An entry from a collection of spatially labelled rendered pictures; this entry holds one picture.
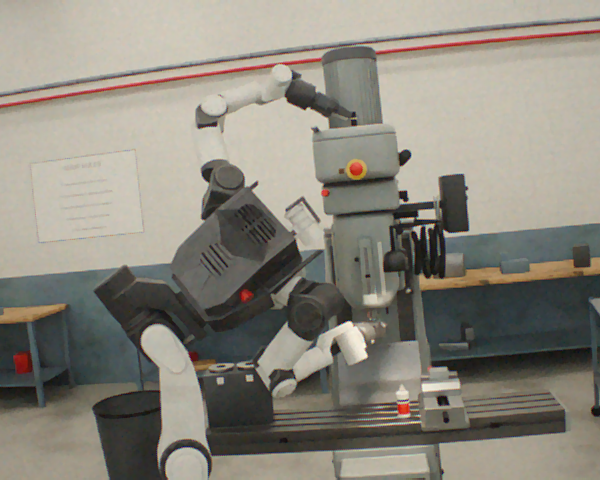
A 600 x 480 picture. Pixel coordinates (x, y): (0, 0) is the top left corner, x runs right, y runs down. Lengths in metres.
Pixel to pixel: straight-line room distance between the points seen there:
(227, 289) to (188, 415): 0.38
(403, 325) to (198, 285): 1.14
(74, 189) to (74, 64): 1.29
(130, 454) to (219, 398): 1.61
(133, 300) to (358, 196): 0.77
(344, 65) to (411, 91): 4.10
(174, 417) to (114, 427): 2.02
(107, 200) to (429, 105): 3.33
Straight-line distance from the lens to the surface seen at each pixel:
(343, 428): 2.23
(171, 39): 6.89
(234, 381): 2.31
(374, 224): 2.12
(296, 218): 1.85
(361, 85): 2.40
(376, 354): 2.63
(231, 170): 1.87
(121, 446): 3.87
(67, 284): 7.21
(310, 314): 1.69
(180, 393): 1.80
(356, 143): 1.99
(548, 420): 2.29
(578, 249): 6.02
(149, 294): 1.75
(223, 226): 1.69
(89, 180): 7.04
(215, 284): 1.67
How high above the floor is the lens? 1.69
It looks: 3 degrees down
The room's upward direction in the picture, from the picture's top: 6 degrees counter-clockwise
